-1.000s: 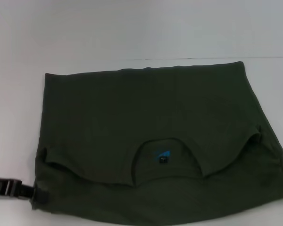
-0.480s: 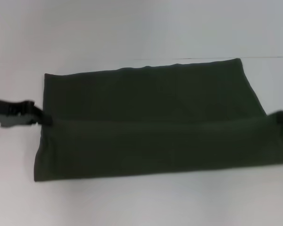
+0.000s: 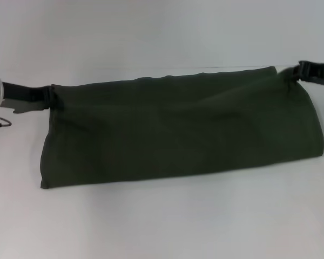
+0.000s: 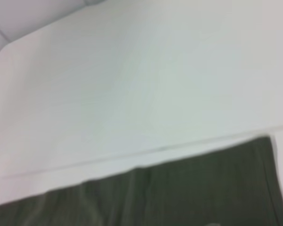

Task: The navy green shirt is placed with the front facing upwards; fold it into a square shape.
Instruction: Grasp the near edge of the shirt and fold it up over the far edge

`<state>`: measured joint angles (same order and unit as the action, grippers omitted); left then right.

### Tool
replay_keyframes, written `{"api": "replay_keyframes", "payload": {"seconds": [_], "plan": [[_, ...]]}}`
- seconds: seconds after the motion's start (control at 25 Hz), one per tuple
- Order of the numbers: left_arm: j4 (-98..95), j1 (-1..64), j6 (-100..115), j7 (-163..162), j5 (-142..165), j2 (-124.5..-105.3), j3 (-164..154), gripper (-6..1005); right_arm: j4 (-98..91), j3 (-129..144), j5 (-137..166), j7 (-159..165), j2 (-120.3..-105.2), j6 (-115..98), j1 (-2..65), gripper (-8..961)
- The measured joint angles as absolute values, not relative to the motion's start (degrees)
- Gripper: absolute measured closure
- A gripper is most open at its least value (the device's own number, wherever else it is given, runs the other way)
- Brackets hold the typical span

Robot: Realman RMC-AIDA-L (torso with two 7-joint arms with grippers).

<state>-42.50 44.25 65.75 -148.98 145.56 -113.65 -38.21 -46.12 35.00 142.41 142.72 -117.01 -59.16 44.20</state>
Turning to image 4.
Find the dark green FREE T-shirt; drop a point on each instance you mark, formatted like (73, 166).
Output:
(179, 193)

